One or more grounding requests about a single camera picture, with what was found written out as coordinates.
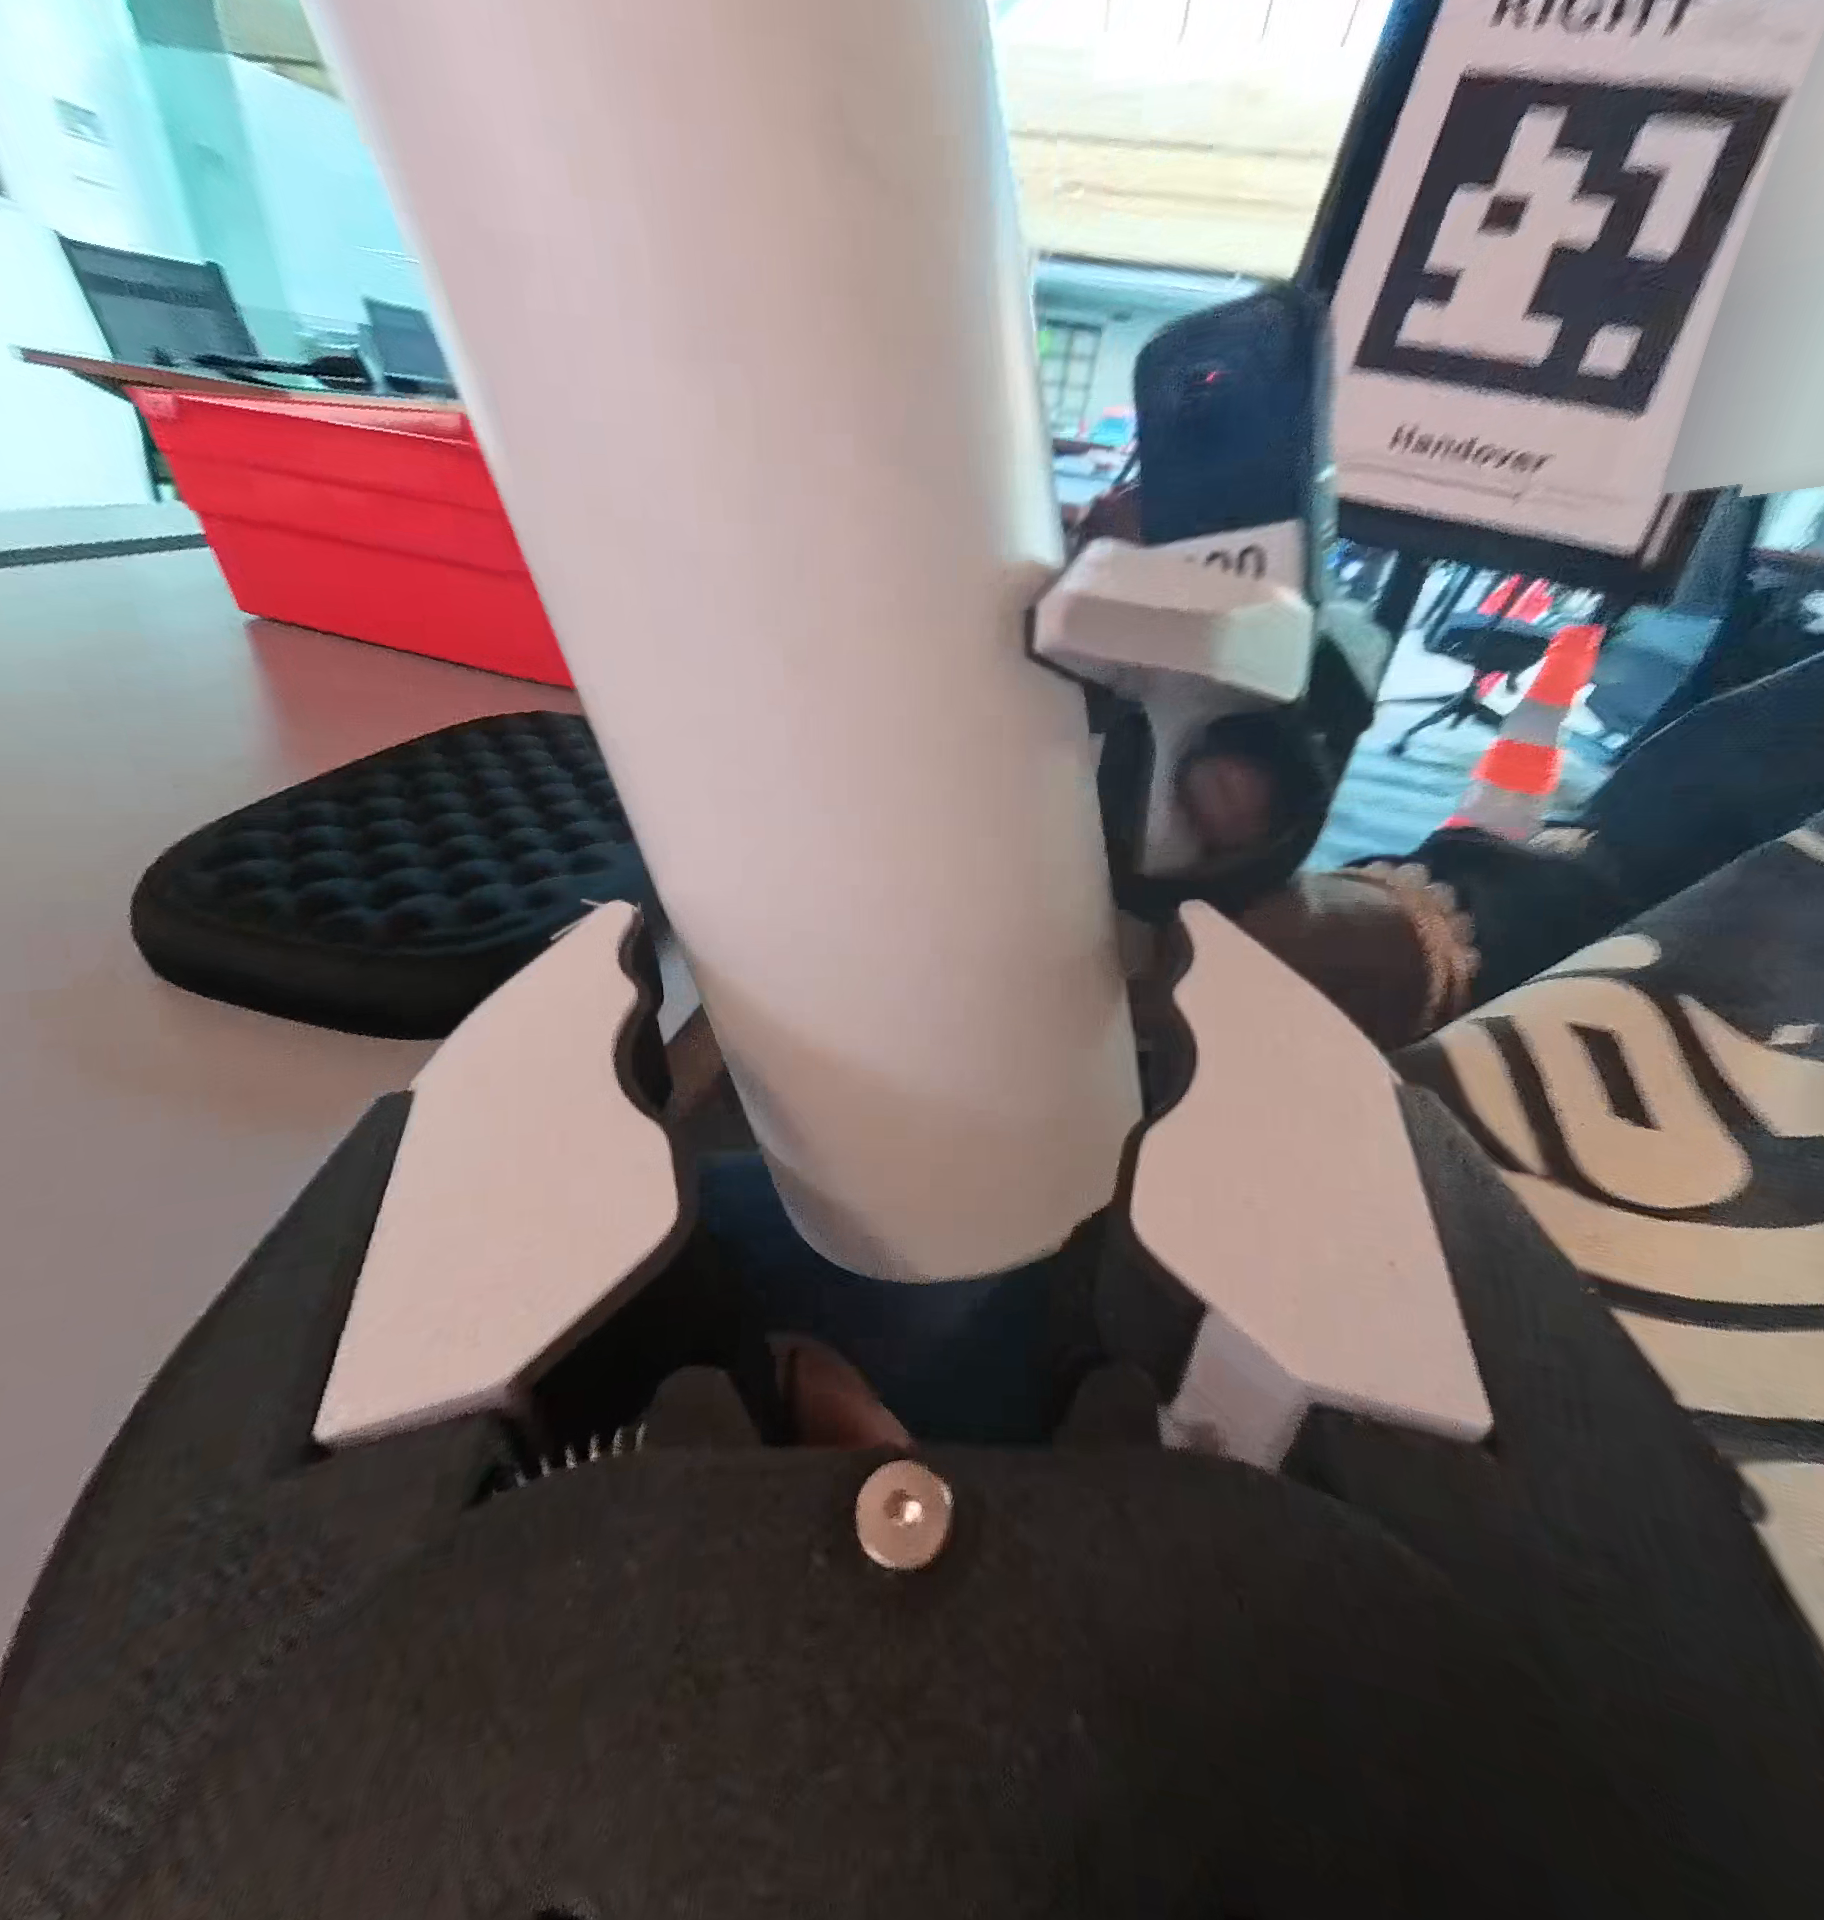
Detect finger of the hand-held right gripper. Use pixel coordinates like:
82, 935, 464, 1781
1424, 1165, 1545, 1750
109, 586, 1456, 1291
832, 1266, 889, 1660
1026, 533, 1315, 878

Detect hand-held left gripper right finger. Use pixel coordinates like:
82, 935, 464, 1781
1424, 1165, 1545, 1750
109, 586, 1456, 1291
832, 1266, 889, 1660
1123, 899, 1498, 1477

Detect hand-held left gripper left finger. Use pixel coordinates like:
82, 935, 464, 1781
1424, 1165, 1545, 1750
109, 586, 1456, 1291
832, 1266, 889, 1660
312, 899, 697, 1450

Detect red plastic storage bin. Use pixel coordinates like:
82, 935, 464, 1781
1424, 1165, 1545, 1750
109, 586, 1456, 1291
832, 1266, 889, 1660
124, 380, 576, 688

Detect person's right forearm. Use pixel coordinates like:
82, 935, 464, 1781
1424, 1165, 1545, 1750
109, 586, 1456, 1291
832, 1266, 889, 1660
1414, 822, 1641, 1020

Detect person's right hand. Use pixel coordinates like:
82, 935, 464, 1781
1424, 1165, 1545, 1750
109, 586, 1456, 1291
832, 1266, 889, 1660
1171, 747, 1475, 1052

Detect black foam pad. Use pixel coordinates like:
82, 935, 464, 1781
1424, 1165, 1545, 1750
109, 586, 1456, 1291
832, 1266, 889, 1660
130, 711, 668, 1040

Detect person's blue jeans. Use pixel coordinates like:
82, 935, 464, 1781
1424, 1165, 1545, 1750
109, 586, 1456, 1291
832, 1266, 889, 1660
697, 1151, 1102, 1447

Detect black framed marker sign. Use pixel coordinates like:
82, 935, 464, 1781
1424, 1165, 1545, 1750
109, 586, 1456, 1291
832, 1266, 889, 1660
1290, 0, 1824, 647

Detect orange traffic cone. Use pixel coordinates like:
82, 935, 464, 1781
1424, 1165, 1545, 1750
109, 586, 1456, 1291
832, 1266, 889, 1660
1467, 624, 1607, 838

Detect black office chair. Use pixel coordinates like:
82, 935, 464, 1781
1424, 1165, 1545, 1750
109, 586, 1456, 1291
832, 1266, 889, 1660
360, 296, 460, 398
66, 235, 261, 370

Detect wooden office desk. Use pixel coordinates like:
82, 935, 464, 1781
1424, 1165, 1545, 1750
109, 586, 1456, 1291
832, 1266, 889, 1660
19, 343, 472, 415

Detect gold bracelet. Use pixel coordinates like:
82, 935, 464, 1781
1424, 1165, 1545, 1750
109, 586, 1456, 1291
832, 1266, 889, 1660
1363, 861, 1483, 1020

